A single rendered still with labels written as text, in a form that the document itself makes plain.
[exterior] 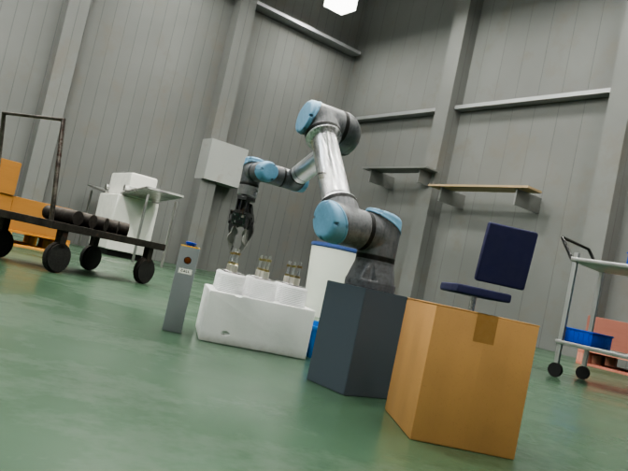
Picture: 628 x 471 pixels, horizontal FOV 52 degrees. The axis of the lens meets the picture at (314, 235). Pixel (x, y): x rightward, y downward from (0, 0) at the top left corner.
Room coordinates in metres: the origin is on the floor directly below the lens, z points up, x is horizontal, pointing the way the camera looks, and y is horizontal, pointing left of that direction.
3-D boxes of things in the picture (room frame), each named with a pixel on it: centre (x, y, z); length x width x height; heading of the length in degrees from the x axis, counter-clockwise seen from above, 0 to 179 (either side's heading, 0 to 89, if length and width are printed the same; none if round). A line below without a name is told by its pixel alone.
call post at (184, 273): (2.39, 0.43, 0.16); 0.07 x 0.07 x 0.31; 12
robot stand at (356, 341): (1.93, -0.19, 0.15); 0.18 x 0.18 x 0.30; 36
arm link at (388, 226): (1.93, -0.19, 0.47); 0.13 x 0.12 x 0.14; 120
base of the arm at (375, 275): (1.93, -0.19, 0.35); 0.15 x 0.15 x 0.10
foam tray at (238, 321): (2.53, 0.17, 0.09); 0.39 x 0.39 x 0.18; 12
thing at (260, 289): (2.41, 0.14, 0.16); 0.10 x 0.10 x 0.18
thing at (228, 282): (2.39, 0.26, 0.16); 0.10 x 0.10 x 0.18
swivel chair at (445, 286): (5.05, -1.32, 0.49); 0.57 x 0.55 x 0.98; 25
